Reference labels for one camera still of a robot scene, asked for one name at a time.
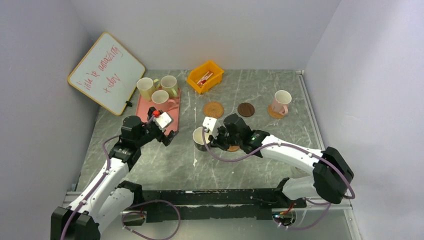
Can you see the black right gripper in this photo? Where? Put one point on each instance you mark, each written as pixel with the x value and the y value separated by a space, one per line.
pixel 217 142

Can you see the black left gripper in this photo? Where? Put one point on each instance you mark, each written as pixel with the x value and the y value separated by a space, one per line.
pixel 165 140

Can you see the pink mug white inside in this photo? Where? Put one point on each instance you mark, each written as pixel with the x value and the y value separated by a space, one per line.
pixel 281 100

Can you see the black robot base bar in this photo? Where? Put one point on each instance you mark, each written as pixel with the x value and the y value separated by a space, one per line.
pixel 257 203

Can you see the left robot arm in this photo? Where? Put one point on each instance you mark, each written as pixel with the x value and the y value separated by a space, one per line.
pixel 86 217

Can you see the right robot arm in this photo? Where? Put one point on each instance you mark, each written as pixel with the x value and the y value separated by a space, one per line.
pixel 328 174

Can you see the light wooden round coaster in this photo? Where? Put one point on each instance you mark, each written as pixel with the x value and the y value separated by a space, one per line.
pixel 233 148

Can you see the dark brown wooden coaster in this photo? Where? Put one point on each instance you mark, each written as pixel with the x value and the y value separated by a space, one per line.
pixel 246 109

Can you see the woven rattan coaster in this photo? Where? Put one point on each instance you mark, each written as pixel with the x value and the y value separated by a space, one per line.
pixel 213 109

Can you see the pink plastic tray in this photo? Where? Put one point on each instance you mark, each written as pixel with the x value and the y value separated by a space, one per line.
pixel 144 106

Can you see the red white marker pens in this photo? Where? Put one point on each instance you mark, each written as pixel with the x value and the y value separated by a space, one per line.
pixel 202 81

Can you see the yellow plastic bin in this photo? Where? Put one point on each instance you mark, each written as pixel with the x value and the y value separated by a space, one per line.
pixel 200 71

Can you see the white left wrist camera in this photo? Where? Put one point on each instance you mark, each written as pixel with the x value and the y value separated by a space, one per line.
pixel 162 119

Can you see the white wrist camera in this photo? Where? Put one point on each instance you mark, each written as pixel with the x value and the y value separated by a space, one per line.
pixel 162 119
pixel 211 124

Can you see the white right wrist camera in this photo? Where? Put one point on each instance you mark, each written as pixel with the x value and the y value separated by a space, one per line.
pixel 211 124

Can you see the whiteboard with yellow frame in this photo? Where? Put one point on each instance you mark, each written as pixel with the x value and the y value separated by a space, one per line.
pixel 107 74

